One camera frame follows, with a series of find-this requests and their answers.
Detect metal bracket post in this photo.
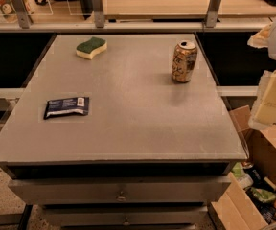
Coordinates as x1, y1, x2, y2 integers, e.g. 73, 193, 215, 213
91, 0, 105, 28
11, 0, 32, 29
204, 0, 221, 28

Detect orange soda can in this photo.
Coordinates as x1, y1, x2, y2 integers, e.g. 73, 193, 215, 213
172, 40, 197, 83

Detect blue rxbar wrapper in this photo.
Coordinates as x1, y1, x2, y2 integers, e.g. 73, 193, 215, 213
44, 97, 89, 119

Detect right metal bracket post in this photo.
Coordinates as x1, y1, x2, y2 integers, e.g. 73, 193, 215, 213
204, 0, 221, 28

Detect green yellow sponge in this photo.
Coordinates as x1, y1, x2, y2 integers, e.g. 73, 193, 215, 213
76, 37, 107, 59

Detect lower grey drawer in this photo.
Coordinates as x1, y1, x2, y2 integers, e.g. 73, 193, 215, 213
43, 206, 207, 227

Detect middle metal bracket post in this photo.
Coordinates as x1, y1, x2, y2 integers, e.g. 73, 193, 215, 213
91, 0, 105, 28

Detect green snack bag in box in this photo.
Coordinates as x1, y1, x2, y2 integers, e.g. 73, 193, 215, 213
250, 187, 276, 204

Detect cardboard box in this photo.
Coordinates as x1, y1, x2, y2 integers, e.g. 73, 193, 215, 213
210, 105, 276, 230

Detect left metal bracket post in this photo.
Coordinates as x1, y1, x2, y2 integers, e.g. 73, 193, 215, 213
11, 0, 32, 29

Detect upper grey drawer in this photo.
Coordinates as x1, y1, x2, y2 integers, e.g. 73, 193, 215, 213
9, 176, 230, 205

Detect grey drawer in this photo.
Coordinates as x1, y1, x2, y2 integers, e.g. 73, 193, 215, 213
9, 176, 230, 205
43, 206, 207, 227

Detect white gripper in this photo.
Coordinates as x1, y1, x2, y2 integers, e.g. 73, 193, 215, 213
247, 17, 276, 130

